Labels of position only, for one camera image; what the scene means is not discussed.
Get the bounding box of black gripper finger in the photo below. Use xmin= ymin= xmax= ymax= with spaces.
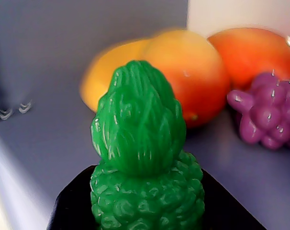
xmin=47 ymin=164 xmax=100 ymax=230
xmin=199 ymin=170 xmax=268 ymax=230

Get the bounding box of green toy pineapple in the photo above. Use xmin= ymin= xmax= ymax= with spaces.
xmin=89 ymin=59 xmax=206 ymax=230

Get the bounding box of purple toy grape bunch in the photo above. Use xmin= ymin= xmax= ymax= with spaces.
xmin=226 ymin=69 xmax=290 ymax=151

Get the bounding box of orange red toy peach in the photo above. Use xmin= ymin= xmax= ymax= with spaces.
xmin=141 ymin=29 xmax=232 ymax=129

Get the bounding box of yellow toy fruit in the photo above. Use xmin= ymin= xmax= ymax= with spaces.
xmin=79 ymin=38 xmax=152 ymax=114

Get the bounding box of red orange toy fruit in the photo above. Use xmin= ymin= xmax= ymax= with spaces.
xmin=206 ymin=27 xmax=290 ymax=91

